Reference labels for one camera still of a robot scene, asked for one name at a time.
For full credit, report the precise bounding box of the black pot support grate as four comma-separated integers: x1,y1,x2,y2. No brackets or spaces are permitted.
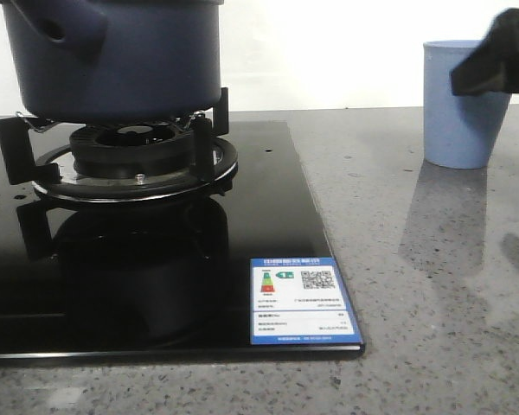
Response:
0,88,238,203

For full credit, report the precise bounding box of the black round gas burner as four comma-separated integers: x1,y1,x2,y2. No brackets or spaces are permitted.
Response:
69,124,194,179

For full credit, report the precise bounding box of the black glass gas stove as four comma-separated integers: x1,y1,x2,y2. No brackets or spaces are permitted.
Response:
0,122,365,366

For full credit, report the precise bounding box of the dark blue cooking pot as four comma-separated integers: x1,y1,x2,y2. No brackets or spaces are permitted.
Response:
1,1,221,124

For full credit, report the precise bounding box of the light blue ribbed cup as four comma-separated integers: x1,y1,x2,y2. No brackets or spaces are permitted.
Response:
423,40,511,169

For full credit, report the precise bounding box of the blue energy label sticker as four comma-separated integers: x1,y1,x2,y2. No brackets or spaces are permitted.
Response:
250,257,363,348

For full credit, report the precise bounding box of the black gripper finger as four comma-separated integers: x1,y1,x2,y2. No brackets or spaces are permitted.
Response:
450,8,519,96

